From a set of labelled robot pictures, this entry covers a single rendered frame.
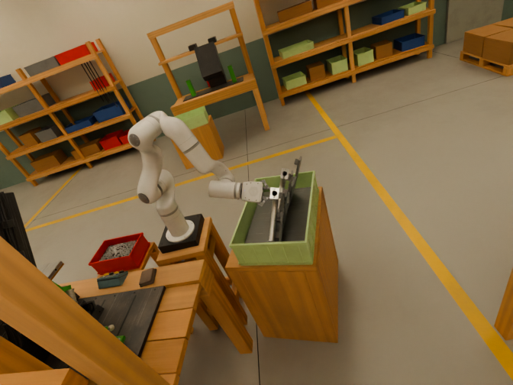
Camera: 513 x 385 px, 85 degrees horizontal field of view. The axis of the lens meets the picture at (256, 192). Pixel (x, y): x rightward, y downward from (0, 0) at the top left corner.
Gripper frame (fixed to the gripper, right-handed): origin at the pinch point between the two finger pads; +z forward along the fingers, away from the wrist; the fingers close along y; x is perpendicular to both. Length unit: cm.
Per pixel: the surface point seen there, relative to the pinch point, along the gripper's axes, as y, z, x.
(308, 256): -28.6, 19.9, 9.3
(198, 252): -35, -44, 32
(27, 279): -34, -51, -74
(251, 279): -47, -10, 30
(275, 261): -33.8, 3.6, 16.5
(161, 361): -76, -39, -16
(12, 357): -67, -78, -46
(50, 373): -64, -56, -56
